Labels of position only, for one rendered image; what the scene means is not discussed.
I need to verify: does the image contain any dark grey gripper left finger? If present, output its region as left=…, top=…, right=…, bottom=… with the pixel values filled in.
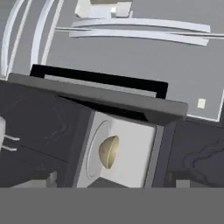
left=10, top=170, right=59, bottom=188

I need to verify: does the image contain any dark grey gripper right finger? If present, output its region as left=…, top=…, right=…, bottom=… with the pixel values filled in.
left=164, top=169, right=215, bottom=188

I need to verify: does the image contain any dark microwave door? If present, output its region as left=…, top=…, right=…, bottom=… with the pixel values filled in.
left=0, top=80, right=88, bottom=187

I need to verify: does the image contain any tan half-round object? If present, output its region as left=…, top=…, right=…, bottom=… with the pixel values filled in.
left=98, top=134, right=121, bottom=171

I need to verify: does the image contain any small pale square plate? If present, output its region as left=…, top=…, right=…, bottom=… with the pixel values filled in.
left=197, top=98, right=207, bottom=109

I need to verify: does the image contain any black flat panel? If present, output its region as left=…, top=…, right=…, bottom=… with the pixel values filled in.
left=30, top=64, right=170, bottom=100

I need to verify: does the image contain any grey cupboard front, white edge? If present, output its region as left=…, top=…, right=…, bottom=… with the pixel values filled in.
left=43, top=29, right=224, bottom=123

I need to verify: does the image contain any white boxy block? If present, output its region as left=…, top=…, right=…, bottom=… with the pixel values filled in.
left=74, top=0, right=133, bottom=19

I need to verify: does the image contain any white microwave door handle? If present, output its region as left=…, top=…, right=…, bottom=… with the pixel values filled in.
left=0, top=115, right=21, bottom=153

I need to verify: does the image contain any white curved bar handle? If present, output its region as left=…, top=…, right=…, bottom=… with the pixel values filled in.
left=30, top=0, right=65, bottom=67
left=0, top=0, right=33, bottom=79

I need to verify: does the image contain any white straight bar handle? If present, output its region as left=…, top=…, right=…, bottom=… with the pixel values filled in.
left=68, top=29, right=210, bottom=47
left=71, top=17, right=212, bottom=34

